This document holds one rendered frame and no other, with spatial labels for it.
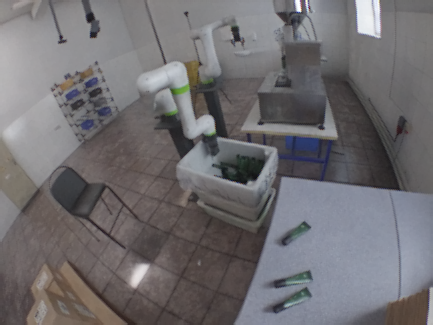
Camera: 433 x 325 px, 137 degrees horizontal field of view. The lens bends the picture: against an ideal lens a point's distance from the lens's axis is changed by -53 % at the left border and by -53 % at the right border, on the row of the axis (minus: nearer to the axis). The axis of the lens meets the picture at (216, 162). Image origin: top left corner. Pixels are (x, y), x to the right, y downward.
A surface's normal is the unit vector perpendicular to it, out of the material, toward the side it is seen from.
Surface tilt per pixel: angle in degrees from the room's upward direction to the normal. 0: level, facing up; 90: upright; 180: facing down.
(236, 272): 0
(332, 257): 0
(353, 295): 0
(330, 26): 90
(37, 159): 90
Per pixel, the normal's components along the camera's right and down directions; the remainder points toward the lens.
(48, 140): 0.89, 0.11
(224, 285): -0.22, -0.74
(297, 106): -0.39, 0.66
